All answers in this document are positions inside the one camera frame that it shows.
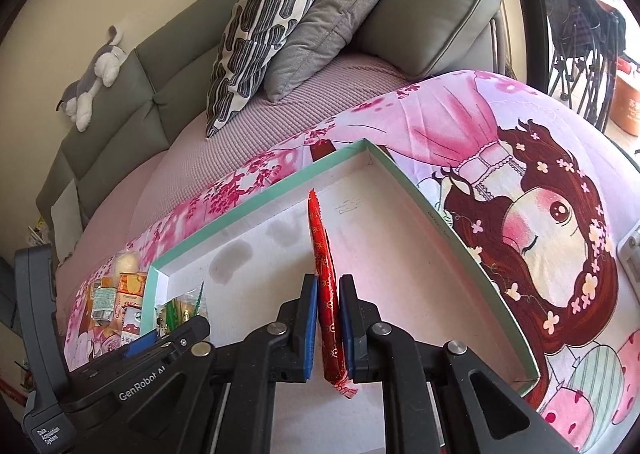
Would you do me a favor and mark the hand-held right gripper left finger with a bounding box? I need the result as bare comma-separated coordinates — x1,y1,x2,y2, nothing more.
127,273,321,454

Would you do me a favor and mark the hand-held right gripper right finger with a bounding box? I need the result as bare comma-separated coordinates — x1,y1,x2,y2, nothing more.
339,274,576,454

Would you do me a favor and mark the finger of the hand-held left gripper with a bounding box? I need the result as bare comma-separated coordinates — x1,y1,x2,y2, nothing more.
120,315,212,366

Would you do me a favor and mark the green clear biscuit packet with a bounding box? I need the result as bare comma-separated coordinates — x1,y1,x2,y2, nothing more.
154,281,208,337

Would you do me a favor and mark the red gold-patterned snack packet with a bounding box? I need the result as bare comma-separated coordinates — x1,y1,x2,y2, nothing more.
306,189,360,397

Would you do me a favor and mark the red white snack packet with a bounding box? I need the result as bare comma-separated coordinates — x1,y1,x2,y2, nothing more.
117,307,143,337

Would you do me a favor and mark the pink roll cake packet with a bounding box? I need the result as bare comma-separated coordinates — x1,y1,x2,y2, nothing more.
90,331,126,360

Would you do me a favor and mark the tan snack packet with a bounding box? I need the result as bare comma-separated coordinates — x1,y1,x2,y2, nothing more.
116,271,149,315

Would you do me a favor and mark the teal cardboard box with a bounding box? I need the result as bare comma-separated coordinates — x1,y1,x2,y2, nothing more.
140,138,541,395

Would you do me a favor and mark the green white barcode packet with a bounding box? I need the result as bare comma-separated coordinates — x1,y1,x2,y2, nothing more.
92,284,118,325

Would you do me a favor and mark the clear round bun packet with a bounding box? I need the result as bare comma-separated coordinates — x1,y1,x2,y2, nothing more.
114,251,141,275

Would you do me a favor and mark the pink textured sofa cover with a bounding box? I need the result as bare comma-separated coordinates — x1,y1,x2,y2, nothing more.
55,52,416,285

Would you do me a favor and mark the grey sofa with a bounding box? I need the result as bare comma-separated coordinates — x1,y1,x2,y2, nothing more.
35,0,503,265

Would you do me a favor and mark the pink printed blanket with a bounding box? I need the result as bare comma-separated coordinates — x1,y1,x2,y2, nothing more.
62,69,640,454

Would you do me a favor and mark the grey white plush toy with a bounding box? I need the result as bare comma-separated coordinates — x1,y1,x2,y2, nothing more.
56,25,126,131

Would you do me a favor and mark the white plastic object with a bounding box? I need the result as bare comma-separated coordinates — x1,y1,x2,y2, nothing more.
617,224,640,277

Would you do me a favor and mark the black white patterned pillow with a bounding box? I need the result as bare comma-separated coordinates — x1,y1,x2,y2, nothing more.
205,0,319,137

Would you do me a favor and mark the grey pillow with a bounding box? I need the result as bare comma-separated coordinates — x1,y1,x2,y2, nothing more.
263,0,403,102

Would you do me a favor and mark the orange container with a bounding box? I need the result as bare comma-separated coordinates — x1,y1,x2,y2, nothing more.
612,54,640,135

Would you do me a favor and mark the rack with dark clothes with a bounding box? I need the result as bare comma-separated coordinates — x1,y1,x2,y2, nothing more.
547,0,628,132

